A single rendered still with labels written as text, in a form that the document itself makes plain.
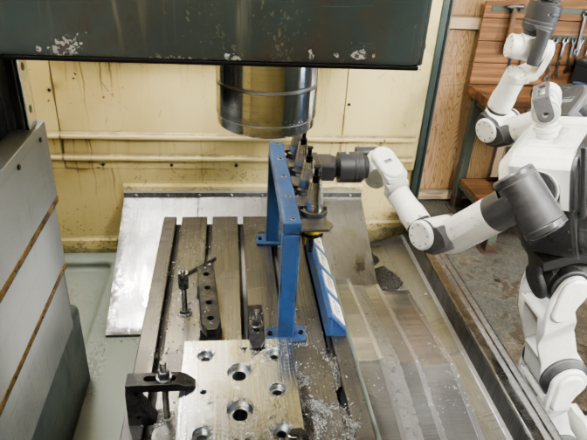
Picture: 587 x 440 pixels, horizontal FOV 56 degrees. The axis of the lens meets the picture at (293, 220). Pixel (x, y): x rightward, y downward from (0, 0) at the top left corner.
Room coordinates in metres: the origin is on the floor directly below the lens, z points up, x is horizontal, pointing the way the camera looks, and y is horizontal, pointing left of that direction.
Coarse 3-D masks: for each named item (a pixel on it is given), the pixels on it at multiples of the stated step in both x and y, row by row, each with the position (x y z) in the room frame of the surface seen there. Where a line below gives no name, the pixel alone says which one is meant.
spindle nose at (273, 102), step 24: (216, 72) 0.84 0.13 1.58; (240, 72) 0.79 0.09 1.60; (264, 72) 0.78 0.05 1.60; (288, 72) 0.79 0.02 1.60; (312, 72) 0.82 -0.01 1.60; (216, 96) 0.84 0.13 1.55; (240, 96) 0.79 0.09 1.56; (264, 96) 0.78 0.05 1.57; (288, 96) 0.79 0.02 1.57; (312, 96) 0.83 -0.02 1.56; (240, 120) 0.79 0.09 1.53; (264, 120) 0.78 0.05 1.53; (288, 120) 0.79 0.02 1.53; (312, 120) 0.84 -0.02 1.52
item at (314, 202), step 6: (312, 186) 1.08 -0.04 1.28; (318, 186) 1.08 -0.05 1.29; (312, 192) 1.08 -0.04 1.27; (318, 192) 1.08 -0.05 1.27; (306, 198) 1.09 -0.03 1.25; (312, 198) 1.08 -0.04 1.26; (318, 198) 1.08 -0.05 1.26; (306, 204) 1.08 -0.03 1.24; (312, 204) 1.07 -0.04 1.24; (318, 204) 1.08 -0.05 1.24; (312, 210) 1.07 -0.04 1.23; (318, 210) 1.07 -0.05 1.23
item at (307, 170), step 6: (306, 162) 1.19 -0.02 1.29; (312, 162) 1.19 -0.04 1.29; (306, 168) 1.19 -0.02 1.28; (312, 168) 1.19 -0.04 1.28; (306, 174) 1.19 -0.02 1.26; (312, 174) 1.19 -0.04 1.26; (300, 180) 1.19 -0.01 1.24; (306, 180) 1.18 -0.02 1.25; (300, 186) 1.19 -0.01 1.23; (306, 186) 1.18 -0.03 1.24
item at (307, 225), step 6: (306, 222) 1.04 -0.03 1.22; (312, 222) 1.05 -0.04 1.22; (318, 222) 1.05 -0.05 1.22; (324, 222) 1.05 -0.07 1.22; (330, 222) 1.05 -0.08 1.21; (300, 228) 1.02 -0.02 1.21; (306, 228) 1.02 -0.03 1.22; (312, 228) 1.02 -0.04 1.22; (318, 228) 1.02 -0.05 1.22; (324, 228) 1.02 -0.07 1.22; (330, 228) 1.03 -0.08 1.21
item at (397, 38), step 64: (0, 0) 0.69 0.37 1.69; (64, 0) 0.70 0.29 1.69; (128, 0) 0.71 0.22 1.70; (192, 0) 0.72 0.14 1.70; (256, 0) 0.73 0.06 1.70; (320, 0) 0.74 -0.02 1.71; (384, 0) 0.76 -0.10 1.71; (192, 64) 0.73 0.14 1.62; (256, 64) 0.74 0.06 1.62; (320, 64) 0.75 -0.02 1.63; (384, 64) 0.76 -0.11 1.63
